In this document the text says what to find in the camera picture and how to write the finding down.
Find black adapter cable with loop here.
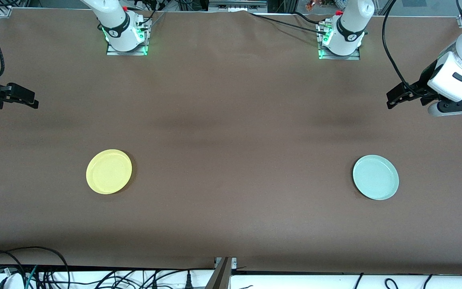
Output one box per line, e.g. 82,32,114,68
384,274,433,289

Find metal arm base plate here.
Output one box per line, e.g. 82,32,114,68
317,22,361,61
107,18,149,56

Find large black loop cable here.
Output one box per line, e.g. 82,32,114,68
0,246,70,289

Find white workbench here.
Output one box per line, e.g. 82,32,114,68
0,268,462,289

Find black cable at arm base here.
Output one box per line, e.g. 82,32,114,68
142,10,164,25

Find small black loop cable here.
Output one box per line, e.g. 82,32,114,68
0,251,26,289

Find aluminium profile post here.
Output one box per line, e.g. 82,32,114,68
205,257,237,289

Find yellow round plate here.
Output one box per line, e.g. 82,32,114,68
86,149,133,195

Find long black base cable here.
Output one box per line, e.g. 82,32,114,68
249,11,328,35

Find short black base cable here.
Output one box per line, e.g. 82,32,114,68
294,11,324,24

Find brown table cover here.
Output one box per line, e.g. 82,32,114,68
0,8,462,275

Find pale green round plate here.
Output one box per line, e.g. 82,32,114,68
353,155,399,201

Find green cable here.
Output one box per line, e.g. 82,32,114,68
25,265,39,289

